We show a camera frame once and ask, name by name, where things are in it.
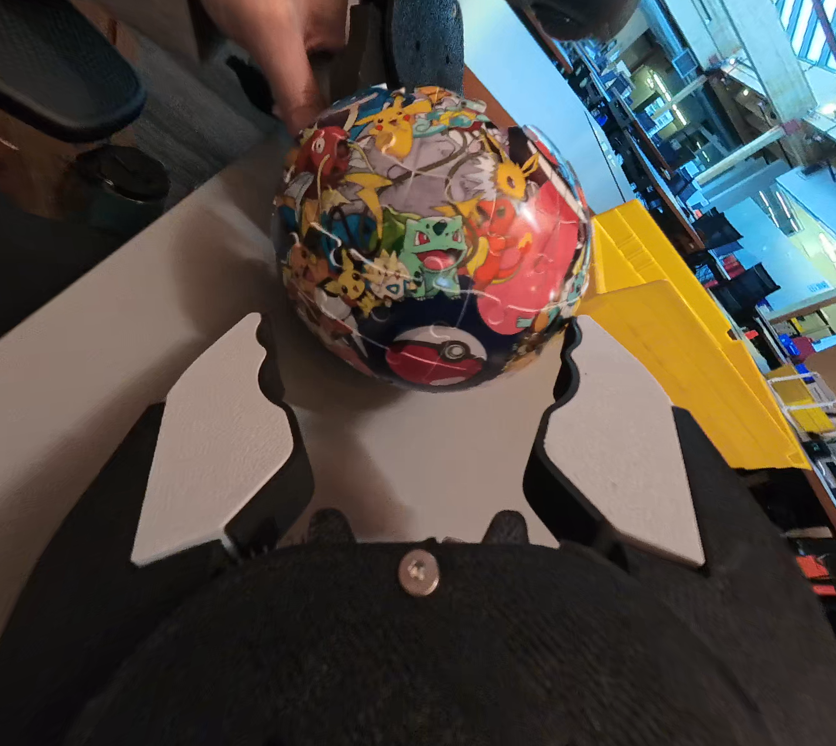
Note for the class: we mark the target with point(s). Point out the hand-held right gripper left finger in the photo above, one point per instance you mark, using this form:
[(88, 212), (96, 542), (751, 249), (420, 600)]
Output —
[(209, 465)]

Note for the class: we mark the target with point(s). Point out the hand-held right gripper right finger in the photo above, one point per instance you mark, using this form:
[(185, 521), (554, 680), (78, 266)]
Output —
[(620, 452)]

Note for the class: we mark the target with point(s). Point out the colourful cartoon puzzle ball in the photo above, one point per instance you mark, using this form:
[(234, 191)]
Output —
[(424, 236)]

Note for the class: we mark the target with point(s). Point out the yellow plastic bin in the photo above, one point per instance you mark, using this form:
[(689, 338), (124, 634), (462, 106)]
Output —
[(686, 354)]

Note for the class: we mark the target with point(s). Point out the small yellow box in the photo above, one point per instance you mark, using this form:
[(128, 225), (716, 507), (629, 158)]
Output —
[(793, 393)]

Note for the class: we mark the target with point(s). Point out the dark storage shelving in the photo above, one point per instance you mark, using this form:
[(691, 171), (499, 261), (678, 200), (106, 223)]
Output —
[(653, 125)]

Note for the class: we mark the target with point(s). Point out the dark travel mug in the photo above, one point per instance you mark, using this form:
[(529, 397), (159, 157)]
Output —
[(124, 191)]

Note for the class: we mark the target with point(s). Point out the black office chair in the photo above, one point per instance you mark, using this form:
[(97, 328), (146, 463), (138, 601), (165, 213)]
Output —
[(65, 66)]

